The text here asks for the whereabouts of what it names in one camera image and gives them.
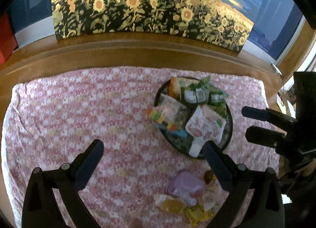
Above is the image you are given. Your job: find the clear bag with blue strip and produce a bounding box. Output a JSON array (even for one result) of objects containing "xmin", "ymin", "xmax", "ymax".
[{"xmin": 155, "ymin": 123, "xmax": 187, "ymax": 139}]

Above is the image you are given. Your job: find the dark round plate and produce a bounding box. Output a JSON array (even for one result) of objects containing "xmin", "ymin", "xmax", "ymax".
[{"xmin": 154, "ymin": 77, "xmax": 234, "ymax": 160}]

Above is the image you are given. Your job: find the yellow jelly cup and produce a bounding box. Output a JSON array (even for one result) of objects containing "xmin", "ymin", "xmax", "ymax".
[{"xmin": 154, "ymin": 195, "xmax": 188, "ymax": 215}]

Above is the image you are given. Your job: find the purple case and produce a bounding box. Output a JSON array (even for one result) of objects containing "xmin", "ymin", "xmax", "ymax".
[{"xmin": 167, "ymin": 171, "xmax": 205, "ymax": 200}]

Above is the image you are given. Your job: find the clear bag with colourful strip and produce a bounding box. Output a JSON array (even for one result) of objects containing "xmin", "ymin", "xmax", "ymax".
[{"xmin": 146, "ymin": 95, "xmax": 187, "ymax": 132}]

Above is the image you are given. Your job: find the green snack packet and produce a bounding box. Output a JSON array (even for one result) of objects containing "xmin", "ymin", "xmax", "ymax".
[
  {"xmin": 179, "ymin": 76, "xmax": 211, "ymax": 106},
  {"xmin": 205, "ymin": 102, "xmax": 228, "ymax": 120},
  {"xmin": 209, "ymin": 85, "xmax": 229, "ymax": 105}
]

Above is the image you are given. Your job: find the pink floral cloth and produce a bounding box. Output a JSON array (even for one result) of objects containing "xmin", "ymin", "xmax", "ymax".
[{"xmin": 1, "ymin": 67, "xmax": 282, "ymax": 228}]

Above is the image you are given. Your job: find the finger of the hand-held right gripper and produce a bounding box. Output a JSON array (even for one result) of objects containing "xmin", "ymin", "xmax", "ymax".
[
  {"xmin": 241, "ymin": 106, "xmax": 298, "ymax": 133},
  {"xmin": 245, "ymin": 125, "xmax": 288, "ymax": 155}
]

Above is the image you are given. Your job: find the red box with white lid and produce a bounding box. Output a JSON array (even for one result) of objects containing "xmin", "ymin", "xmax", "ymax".
[{"xmin": 0, "ymin": 13, "xmax": 18, "ymax": 65}]

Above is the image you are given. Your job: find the brown jelly cup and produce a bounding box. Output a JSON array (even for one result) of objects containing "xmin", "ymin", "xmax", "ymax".
[{"xmin": 204, "ymin": 170, "xmax": 218, "ymax": 185}]

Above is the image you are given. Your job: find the yellow candy packet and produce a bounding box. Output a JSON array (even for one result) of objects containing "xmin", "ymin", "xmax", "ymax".
[{"xmin": 185, "ymin": 204, "xmax": 216, "ymax": 227}]

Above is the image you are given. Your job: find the white crinkled snack wrapper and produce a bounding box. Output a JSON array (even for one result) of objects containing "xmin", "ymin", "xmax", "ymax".
[{"xmin": 197, "ymin": 184, "xmax": 223, "ymax": 212}]

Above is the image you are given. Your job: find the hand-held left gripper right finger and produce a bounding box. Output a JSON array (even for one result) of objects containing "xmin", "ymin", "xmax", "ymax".
[{"xmin": 203, "ymin": 141, "xmax": 285, "ymax": 228}]

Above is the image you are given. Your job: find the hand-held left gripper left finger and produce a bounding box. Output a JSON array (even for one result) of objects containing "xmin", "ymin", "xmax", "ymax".
[{"xmin": 22, "ymin": 139, "xmax": 104, "ymax": 228}]

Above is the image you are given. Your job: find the sunflower field painting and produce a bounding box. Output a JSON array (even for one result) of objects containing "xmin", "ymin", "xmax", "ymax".
[{"xmin": 51, "ymin": 0, "xmax": 255, "ymax": 53}]

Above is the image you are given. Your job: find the pile of papers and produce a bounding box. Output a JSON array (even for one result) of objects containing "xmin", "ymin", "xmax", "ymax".
[{"xmin": 276, "ymin": 85, "xmax": 298, "ymax": 113}]

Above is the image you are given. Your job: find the small white device with cable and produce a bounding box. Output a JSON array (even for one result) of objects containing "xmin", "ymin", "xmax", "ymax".
[{"xmin": 270, "ymin": 63, "xmax": 283, "ymax": 75}]

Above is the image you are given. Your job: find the orange snack packet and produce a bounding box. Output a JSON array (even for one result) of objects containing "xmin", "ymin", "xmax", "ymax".
[{"xmin": 168, "ymin": 77, "xmax": 184, "ymax": 98}]

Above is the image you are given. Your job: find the pink white spouted pouch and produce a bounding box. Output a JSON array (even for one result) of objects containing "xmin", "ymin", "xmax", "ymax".
[{"xmin": 185, "ymin": 106, "xmax": 226, "ymax": 157}]

